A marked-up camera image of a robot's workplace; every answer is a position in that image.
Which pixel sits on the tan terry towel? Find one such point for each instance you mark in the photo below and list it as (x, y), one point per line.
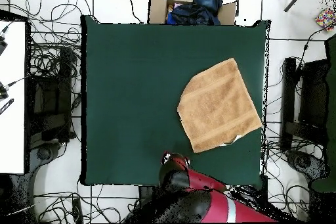
(218, 105)

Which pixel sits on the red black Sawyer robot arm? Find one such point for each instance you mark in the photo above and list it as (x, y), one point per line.
(218, 205)

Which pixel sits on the colourful dotted cloth item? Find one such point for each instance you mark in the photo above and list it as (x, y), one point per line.
(326, 19)

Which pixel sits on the black box on floor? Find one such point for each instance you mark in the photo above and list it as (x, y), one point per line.
(263, 187)

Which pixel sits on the dark green table cloth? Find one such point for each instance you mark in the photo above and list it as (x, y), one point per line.
(131, 63)

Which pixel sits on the black power strip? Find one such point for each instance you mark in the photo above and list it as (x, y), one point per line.
(77, 209)

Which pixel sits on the dark round stand base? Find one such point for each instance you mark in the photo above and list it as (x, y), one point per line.
(304, 162)

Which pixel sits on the black floor stand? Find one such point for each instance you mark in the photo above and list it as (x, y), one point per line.
(50, 119)
(312, 95)

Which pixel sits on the brown cardboard box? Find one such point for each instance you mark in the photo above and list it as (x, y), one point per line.
(157, 11)

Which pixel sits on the dark blue clothing pile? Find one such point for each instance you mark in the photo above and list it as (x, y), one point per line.
(199, 8)

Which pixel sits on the white side desk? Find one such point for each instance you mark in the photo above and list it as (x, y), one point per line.
(13, 129)

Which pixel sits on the green cloth on side table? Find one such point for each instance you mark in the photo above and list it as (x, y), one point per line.
(331, 103)

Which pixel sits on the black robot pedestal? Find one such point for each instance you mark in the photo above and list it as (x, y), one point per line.
(145, 192)

